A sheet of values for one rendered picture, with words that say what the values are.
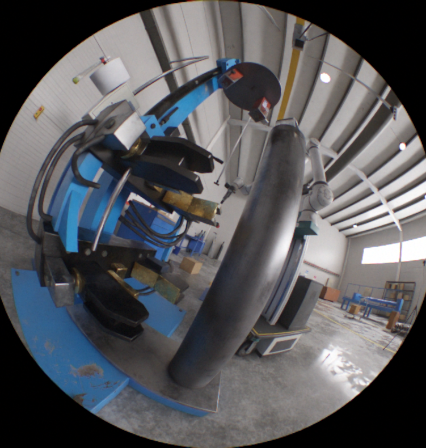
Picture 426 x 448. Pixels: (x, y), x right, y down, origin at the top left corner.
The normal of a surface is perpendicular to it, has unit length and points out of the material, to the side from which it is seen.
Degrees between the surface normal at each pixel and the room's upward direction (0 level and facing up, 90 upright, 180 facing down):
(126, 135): 90
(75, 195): 50
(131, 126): 90
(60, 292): 90
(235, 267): 90
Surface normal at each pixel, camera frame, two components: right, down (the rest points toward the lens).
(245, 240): -0.62, -0.40
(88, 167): 0.91, 0.37
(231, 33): -0.29, 0.94
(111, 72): 0.73, 0.64
